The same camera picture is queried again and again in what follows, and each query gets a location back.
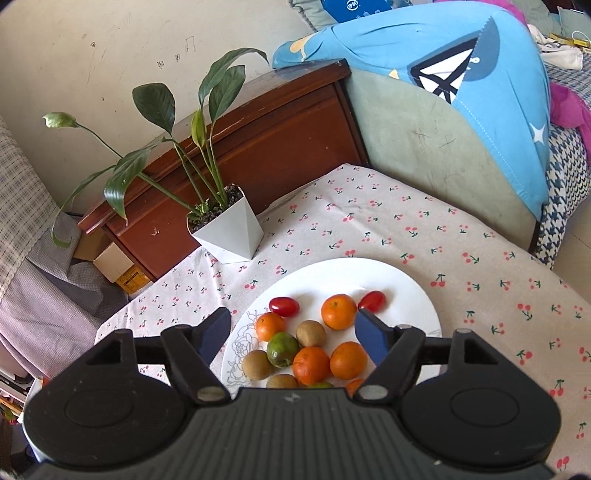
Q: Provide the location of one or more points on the blue printed cloth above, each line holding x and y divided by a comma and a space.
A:
369, 46

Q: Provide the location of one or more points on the pale green sofa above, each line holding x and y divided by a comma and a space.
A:
415, 152

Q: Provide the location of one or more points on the brown kiwi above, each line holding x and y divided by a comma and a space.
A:
257, 364
281, 381
310, 333

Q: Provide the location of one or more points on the grey green folded cloth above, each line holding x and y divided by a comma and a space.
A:
307, 14

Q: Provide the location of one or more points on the magenta cloth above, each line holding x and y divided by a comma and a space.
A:
570, 110

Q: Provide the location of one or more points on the cherry print tablecloth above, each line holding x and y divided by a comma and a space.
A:
461, 240

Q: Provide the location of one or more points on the white crumpled cloth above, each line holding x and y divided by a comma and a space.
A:
558, 53

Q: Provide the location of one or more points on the red cherry tomato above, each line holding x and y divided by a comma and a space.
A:
371, 300
284, 306

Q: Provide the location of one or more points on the white plate with rose print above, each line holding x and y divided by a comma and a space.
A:
401, 295

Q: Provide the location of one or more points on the blue and white carton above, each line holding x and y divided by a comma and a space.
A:
355, 8

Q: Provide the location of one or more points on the green plant in white pot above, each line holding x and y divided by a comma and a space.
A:
231, 230

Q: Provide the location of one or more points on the grey checkered cloth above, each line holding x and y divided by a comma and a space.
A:
37, 286

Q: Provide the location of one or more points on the green lime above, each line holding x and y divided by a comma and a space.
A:
282, 349
323, 384

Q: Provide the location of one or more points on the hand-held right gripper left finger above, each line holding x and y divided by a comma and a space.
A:
217, 330

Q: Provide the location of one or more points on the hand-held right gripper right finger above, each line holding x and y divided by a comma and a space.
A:
369, 334

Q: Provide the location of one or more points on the open cardboard box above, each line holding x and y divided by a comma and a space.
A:
120, 267

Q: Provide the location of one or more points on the brown wooden cabinet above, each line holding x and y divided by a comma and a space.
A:
286, 138

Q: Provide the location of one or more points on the houndstooth cloth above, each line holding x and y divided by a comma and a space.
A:
568, 184

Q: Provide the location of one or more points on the small orange mandarin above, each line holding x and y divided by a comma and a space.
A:
310, 365
348, 360
270, 326
339, 312
354, 386

